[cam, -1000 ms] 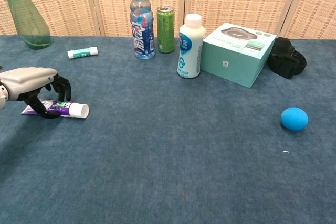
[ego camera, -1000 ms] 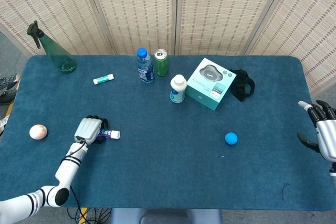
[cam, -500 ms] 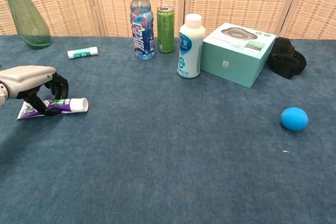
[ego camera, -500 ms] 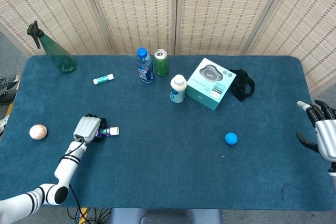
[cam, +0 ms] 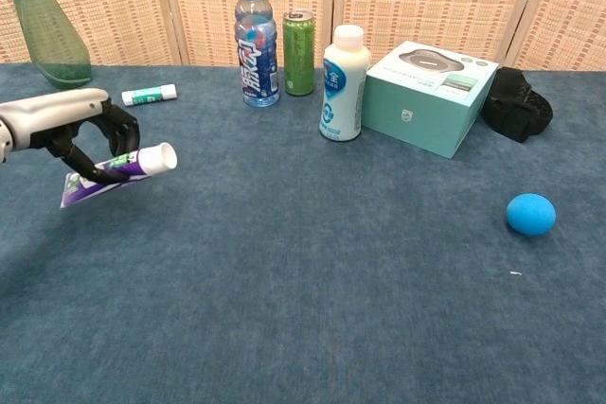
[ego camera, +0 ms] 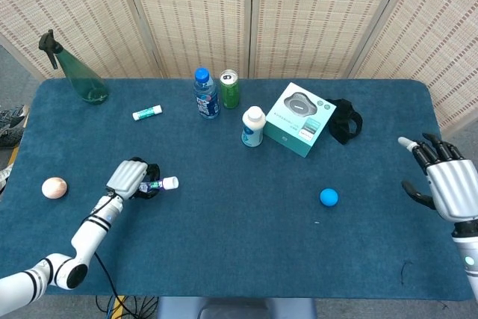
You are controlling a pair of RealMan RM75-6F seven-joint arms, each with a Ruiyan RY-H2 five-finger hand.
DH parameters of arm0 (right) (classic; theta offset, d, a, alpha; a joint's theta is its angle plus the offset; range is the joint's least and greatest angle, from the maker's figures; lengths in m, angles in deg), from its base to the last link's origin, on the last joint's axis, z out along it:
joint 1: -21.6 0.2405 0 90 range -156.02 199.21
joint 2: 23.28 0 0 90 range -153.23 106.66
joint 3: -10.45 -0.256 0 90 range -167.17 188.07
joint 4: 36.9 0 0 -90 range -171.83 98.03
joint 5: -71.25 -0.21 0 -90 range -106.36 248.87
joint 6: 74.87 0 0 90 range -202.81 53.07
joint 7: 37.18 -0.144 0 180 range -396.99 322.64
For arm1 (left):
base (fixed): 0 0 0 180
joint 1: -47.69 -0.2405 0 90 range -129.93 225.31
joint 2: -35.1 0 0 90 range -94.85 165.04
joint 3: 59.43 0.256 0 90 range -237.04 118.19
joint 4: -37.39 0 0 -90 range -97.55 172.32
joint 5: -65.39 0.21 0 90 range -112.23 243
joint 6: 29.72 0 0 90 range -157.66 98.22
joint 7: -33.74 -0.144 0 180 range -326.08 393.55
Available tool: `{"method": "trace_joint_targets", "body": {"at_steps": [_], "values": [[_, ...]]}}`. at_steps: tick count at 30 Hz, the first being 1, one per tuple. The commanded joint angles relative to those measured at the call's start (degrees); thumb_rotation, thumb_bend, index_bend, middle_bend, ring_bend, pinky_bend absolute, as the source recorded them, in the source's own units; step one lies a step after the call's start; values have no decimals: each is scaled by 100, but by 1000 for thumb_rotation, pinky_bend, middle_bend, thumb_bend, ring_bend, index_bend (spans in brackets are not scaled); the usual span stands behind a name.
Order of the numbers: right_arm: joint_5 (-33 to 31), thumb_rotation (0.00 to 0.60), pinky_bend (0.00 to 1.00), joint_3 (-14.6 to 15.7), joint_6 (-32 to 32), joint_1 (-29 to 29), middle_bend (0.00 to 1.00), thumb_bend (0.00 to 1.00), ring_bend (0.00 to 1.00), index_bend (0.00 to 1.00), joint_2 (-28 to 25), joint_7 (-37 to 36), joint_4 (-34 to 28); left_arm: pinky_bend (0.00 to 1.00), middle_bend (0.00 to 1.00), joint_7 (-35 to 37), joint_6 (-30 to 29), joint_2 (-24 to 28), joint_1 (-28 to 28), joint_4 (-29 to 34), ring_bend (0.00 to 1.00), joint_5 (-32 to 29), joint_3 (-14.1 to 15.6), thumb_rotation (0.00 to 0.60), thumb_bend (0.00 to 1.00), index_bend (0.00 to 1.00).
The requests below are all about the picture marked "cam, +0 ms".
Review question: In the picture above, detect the woven bamboo folding screen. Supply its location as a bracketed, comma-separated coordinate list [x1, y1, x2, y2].
[0, 0, 606, 72]

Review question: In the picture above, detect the green drink can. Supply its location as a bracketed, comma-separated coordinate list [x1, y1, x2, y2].
[282, 9, 317, 97]

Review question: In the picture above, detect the blue felt table cover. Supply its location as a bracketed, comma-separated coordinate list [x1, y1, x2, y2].
[0, 61, 606, 404]

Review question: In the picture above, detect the green spray bottle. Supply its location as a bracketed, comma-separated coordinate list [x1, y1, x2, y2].
[0, 0, 93, 91]

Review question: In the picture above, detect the teal product box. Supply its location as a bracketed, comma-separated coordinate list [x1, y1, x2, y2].
[360, 40, 501, 160]

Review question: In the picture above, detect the black fabric strap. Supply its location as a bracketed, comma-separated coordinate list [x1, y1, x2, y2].
[480, 66, 554, 144]

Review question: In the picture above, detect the white milk bottle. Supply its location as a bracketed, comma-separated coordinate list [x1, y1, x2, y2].
[318, 24, 373, 143]

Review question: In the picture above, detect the white green glue stick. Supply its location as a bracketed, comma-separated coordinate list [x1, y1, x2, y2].
[120, 83, 179, 107]

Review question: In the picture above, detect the blue sports drink bottle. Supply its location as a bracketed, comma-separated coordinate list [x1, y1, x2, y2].
[234, 0, 281, 109]

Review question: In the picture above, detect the blue foam ball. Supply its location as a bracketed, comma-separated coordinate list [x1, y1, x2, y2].
[506, 192, 558, 237]

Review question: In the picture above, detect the purple white toothpaste tube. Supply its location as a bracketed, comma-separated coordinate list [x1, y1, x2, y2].
[60, 141, 179, 210]

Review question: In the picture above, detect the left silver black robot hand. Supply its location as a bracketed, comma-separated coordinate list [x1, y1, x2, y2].
[0, 88, 142, 185]

